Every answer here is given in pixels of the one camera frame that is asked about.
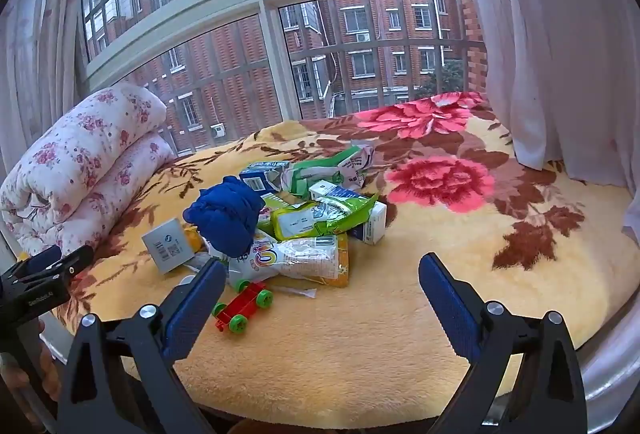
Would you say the blue white medicine box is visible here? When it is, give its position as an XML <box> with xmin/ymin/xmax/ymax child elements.
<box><xmin>309</xmin><ymin>180</ymin><xmax>387</xmax><ymax>246</ymax></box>

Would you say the blue barcode carton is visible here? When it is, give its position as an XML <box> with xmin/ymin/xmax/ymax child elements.
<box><xmin>239</xmin><ymin>161</ymin><xmax>290</xmax><ymax>196</ymax></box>

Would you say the person's left hand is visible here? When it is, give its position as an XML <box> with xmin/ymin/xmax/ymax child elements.
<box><xmin>1</xmin><ymin>318</ymin><xmax>61</xmax><ymax>417</ymax></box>

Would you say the folded floral white quilt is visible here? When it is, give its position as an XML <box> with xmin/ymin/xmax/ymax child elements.
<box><xmin>1</xmin><ymin>82</ymin><xmax>172</xmax><ymax>255</ymax></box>

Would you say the right sheer curtain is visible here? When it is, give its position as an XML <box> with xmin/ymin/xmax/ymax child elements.
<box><xmin>441</xmin><ymin>0</ymin><xmax>640</xmax><ymax>245</ymax></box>

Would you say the green foil wrapper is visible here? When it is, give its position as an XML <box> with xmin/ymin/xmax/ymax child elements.
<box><xmin>270</xmin><ymin>192</ymin><xmax>380</xmax><ymax>242</ymax></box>

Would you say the small grey white box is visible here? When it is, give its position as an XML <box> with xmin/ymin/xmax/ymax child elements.
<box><xmin>142</xmin><ymin>218</ymin><xmax>195</xmax><ymax>275</ymax></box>

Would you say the red green toy car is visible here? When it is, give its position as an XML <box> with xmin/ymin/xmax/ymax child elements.
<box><xmin>213</xmin><ymin>279</ymin><xmax>273</xmax><ymax>334</ymax></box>

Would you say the sheer curtain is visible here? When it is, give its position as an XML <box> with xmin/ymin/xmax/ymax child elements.
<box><xmin>441</xmin><ymin>0</ymin><xmax>640</xmax><ymax>245</ymax></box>
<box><xmin>1</xmin><ymin>0</ymin><xmax>86</xmax><ymax>176</ymax></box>

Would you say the blue knitted cloth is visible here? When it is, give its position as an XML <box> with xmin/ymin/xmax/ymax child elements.
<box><xmin>182</xmin><ymin>176</ymin><xmax>265</xmax><ymax>258</ymax></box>

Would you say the left sheer curtain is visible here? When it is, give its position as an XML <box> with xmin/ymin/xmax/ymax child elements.
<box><xmin>1</xmin><ymin>0</ymin><xmax>86</xmax><ymax>176</ymax></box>

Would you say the green white carton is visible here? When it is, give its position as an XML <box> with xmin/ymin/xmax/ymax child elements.
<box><xmin>281</xmin><ymin>144</ymin><xmax>373</xmax><ymax>199</ymax></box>

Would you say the yellow toy block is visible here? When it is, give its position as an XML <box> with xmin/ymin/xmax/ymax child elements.
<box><xmin>183</xmin><ymin>225</ymin><xmax>206</xmax><ymax>253</ymax></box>

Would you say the white orange snack bag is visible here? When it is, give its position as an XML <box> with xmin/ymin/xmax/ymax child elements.
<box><xmin>205</xmin><ymin>229</ymin><xmax>349</xmax><ymax>288</ymax></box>

